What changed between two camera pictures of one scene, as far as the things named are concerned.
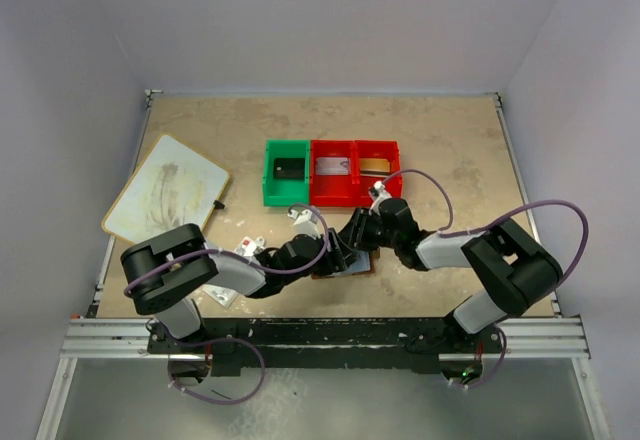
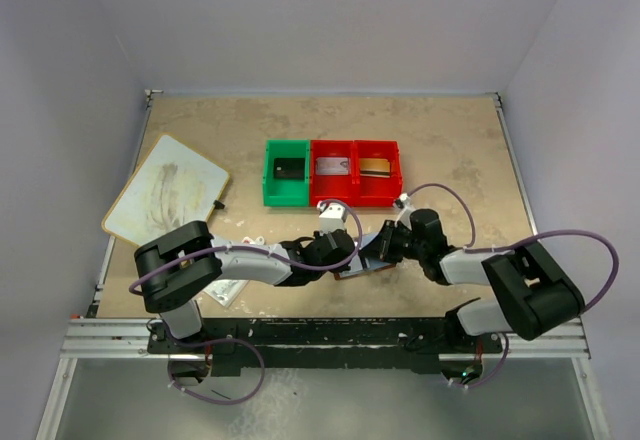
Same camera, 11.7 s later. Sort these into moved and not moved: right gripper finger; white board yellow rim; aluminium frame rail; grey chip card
Moved: right gripper finger
Not moved: aluminium frame rail; grey chip card; white board yellow rim
